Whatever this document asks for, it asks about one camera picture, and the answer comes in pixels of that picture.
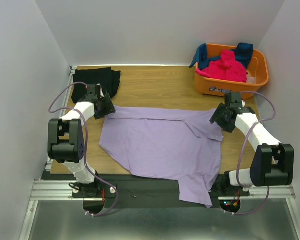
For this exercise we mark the orange plastic laundry basket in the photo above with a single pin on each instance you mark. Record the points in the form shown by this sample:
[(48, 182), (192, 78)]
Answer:
[(208, 86)]

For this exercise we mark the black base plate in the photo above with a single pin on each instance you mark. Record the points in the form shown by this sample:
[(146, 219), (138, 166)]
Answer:
[(142, 193)]

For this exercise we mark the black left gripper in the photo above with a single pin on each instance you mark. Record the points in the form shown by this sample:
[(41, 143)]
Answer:
[(109, 109)]

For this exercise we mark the pink t shirt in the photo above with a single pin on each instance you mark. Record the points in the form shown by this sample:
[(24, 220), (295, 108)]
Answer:
[(226, 68)]

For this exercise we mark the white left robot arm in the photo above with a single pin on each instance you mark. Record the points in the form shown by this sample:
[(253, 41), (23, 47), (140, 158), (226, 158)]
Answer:
[(68, 138)]

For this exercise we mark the lavender t shirt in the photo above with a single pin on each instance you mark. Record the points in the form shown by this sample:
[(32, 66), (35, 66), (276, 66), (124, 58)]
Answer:
[(171, 144)]

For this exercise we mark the folded black t shirt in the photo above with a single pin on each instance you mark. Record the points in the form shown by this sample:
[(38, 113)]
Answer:
[(109, 79)]

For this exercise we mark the aluminium frame rail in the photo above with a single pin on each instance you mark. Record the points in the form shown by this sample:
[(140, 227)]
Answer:
[(52, 190)]

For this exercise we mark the pale pink garment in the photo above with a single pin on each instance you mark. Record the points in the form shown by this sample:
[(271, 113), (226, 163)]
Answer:
[(250, 79)]

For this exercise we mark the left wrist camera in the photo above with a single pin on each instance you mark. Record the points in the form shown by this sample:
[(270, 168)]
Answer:
[(98, 107)]

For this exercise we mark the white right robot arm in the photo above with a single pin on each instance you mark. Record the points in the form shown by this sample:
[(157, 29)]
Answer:
[(273, 161)]

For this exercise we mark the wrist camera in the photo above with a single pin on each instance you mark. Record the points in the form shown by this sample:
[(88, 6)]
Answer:
[(98, 107), (227, 116)]

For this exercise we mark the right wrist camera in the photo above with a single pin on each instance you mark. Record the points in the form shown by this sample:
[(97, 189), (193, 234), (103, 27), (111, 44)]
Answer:
[(227, 116)]

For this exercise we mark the dark blue t shirt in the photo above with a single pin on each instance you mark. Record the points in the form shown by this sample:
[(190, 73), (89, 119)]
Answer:
[(243, 54)]

